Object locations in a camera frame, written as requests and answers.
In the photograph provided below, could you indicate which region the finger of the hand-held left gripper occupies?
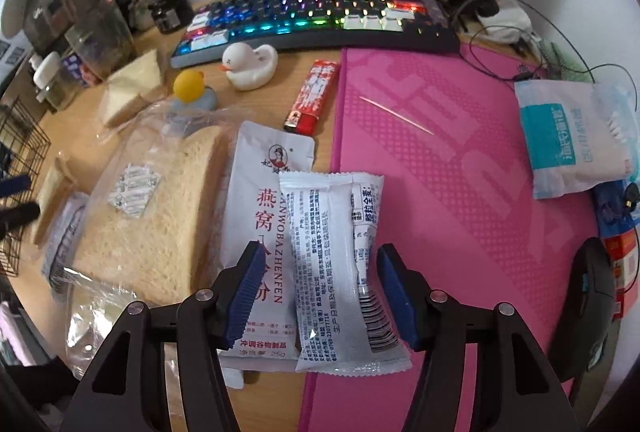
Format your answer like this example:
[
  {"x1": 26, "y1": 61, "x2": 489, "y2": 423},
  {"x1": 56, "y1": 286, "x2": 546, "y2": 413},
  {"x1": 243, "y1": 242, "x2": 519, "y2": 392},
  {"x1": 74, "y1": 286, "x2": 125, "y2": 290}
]
[
  {"x1": 0, "y1": 203, "x2": 41, "y2": 230},
  {"x1": 0, "y1": 175, "x2": 33, "y2": 199}
]

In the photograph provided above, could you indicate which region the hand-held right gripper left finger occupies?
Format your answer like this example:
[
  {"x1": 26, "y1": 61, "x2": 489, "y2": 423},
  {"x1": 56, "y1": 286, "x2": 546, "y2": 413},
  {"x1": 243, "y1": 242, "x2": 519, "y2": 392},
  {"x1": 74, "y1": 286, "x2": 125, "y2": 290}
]
[{"x1": 60, "y1": 239, "x2": 268, "y2": 432}]

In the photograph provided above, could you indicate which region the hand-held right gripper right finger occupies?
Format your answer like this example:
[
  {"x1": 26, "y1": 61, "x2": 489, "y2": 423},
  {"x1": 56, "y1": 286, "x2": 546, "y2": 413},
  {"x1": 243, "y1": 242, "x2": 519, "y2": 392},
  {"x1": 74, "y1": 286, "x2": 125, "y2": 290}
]
[{"x1": 376, "y1": 243, "x2": 583, "y2": 432}]

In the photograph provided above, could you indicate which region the black wire basket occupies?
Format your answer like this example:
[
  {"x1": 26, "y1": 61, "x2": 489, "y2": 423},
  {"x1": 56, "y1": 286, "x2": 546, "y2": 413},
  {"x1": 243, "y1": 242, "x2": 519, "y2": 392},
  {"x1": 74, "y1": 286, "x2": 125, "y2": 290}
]
[{"x1": 0, "y1": 95, "x2": 52, "y2": 278}]

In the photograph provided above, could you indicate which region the white barcode snack packet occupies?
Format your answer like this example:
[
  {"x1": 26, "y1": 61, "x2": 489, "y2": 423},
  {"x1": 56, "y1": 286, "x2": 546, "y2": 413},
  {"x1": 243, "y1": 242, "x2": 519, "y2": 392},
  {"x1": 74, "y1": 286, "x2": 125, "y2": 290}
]
[{"x1": 278, "y1": 171, "x2": 414, "y2": 374}]

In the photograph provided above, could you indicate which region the white sachet red print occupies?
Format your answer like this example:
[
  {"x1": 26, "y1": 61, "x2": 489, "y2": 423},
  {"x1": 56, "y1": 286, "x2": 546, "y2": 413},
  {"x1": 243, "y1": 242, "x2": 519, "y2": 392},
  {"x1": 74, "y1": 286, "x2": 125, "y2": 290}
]
[{"x1": 217, "y1": 119, "x2": 317, "y2": 388}]

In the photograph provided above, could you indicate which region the sliced bread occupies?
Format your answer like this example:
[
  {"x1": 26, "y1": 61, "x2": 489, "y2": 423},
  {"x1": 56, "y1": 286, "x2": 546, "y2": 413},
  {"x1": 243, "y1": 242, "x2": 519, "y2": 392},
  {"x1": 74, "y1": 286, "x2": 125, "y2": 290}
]
[{"x1": 42, "y1": 105, "x2": 241, "y2": 378}]

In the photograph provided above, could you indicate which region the pink desk mat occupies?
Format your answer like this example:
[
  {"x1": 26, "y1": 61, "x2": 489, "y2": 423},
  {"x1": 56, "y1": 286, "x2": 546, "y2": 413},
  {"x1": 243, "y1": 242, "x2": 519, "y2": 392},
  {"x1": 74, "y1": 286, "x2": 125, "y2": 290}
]
[{"x1": 297, "y1": 43, "x2": 608, "y2": 432}]

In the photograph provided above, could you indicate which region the white desiccant packet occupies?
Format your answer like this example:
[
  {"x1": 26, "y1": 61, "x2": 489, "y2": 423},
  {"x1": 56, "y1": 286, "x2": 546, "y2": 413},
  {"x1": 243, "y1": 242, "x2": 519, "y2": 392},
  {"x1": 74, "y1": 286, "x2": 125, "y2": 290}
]
[{"x1": 107, "y1": 162, "x2": 161, "y2": 218}]

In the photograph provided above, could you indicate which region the white-capped bottle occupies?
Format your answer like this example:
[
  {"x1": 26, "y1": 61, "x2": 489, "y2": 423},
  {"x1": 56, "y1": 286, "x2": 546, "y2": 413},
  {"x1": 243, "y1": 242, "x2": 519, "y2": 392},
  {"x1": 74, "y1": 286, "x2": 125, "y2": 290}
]
[{"x1": 32, "y1": 51, "x2": 76, "y2": 110}]

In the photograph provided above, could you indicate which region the white printed box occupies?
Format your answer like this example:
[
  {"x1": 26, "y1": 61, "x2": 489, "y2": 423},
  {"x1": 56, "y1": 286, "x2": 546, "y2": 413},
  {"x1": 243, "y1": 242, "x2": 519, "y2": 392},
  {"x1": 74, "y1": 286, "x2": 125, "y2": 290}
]
[{"x1": 0, "y1": 37, "x2": 31, "y2": 73}]

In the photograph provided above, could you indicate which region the blue can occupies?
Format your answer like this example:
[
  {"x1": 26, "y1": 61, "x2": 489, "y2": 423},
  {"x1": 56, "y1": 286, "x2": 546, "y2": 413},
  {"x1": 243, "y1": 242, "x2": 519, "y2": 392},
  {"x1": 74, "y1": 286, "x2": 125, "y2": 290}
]
[{"x1": 62, "y1": 55, "x2": 88, "y2": 86}]

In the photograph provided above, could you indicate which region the clear plastic cup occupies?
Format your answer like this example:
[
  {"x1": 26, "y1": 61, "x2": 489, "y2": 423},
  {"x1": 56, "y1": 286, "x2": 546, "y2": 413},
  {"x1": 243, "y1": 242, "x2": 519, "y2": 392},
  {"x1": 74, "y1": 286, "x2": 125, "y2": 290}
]
[{"x1": 65, "y1": 5, "x2": 136, "y2": 80}]

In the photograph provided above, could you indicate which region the wooden toothpick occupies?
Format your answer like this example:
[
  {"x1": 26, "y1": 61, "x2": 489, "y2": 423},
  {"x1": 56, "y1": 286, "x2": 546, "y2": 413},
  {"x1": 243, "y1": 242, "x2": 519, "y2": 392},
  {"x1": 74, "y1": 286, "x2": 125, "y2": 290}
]
[{"x1": 359, "y1": 96, "x2": 435, "y2": 135}]

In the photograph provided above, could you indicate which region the black computer mouse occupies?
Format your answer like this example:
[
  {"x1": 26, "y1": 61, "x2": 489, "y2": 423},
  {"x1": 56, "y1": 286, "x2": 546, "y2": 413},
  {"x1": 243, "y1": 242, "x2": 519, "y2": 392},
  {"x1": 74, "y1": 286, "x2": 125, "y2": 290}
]
[{"x1": 570, "y1": 237, "x2": 621, "y2": 383}]

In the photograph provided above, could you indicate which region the red lighter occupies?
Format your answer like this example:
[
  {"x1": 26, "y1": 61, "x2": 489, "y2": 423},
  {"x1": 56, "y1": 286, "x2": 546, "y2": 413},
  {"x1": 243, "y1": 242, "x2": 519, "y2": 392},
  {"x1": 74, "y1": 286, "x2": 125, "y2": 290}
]
[{"x1": 283, "y1": 60, "x2": 341, "y2": 135}]

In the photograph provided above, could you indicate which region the yellow duck on blue base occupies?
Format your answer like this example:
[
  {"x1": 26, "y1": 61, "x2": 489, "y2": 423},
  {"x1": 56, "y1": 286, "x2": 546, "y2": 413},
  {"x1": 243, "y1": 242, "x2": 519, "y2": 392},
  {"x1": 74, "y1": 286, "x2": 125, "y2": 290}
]
[{"x1": 167, "y1": 70, "x2": 219, "y2": 113}]

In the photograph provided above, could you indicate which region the white rubber duck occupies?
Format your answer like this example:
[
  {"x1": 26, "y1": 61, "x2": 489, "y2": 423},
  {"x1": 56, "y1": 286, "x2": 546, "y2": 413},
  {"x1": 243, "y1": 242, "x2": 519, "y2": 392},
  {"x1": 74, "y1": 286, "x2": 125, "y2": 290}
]
[{"x1": 221, "y1": 42, "x2": 279, "y2": 92}]

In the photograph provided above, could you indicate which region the blue package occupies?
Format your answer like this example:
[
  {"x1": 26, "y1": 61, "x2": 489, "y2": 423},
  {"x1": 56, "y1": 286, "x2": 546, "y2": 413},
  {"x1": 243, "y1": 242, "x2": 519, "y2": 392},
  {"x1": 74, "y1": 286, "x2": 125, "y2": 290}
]
[{"x1": 592, "y1": 182, "x2": 640, "y2": 238}]

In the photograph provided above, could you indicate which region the white cotton swab bag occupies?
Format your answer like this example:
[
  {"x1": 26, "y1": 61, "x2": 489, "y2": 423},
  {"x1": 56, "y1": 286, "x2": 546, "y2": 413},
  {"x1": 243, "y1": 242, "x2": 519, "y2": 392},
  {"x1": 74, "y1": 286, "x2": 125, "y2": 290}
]
[{"x1": 514, "y1": 79, "x2": 636, "y2": 200}]

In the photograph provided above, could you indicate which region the dark glass jar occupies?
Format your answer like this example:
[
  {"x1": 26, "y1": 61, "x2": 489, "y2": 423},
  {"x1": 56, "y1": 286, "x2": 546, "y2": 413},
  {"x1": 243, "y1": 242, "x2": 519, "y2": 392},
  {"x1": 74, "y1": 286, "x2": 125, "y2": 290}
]
[{"x1": 150, "y1": 0, "x2": 193, "y2": 33}]

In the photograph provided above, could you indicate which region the red cardboard box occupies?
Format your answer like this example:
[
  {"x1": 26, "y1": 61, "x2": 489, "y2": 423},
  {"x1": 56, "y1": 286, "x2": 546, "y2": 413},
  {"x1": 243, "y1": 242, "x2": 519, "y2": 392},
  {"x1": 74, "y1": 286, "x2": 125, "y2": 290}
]
[{"x1": 602, "y1": 222, "x2": 640, "y2": 313}]

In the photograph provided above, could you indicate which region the backlit mechanical keyboard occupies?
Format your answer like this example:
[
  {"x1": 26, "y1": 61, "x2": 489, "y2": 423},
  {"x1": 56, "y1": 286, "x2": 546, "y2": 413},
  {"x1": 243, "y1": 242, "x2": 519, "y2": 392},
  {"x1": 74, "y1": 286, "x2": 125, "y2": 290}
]
[{"x1": 170, "y1": 0, "x2": 461, "y2": 69}]

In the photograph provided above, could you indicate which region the white power adapter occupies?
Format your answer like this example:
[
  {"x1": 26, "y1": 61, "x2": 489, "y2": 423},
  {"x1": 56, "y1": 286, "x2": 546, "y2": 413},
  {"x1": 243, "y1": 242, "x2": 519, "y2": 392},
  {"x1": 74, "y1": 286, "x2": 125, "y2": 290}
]
[{"x1": 472, "y1": 5, "x2": 533, "y2": 43}]

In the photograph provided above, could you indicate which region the black cable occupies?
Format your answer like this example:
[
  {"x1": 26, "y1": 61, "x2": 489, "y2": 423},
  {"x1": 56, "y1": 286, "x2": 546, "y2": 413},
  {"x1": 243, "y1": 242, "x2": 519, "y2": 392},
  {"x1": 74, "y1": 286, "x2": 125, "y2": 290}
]
[{"x1": 457, "y1": 0, "x2": 640, "y2": 113}]

